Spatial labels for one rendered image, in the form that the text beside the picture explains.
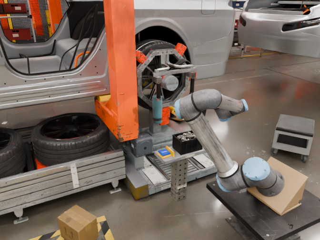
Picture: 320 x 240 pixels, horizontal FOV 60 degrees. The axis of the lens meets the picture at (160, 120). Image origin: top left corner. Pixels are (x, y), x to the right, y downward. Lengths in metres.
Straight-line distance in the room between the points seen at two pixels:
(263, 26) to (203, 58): 1.98
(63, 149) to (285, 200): 1.64
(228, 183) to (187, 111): 0.57
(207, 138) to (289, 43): 3.08
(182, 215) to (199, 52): 1.60
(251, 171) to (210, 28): 1.64
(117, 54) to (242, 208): 1.31
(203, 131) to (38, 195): 1.33
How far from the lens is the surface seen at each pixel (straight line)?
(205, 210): 2.35
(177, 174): 2.24
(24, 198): 2.34
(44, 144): 2.38
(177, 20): 2.74
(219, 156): 1.77
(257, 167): 1.82
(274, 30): 4.66
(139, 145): 2.46
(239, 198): 2.03
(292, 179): 2.02
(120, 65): 1.98
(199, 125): 1.65
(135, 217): 2.27
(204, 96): 1.57
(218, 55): 3.10
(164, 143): 2.88
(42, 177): 2.26
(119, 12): 1.94
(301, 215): 2.05
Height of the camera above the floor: 1.56
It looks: 24 degrees down
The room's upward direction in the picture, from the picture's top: straight up
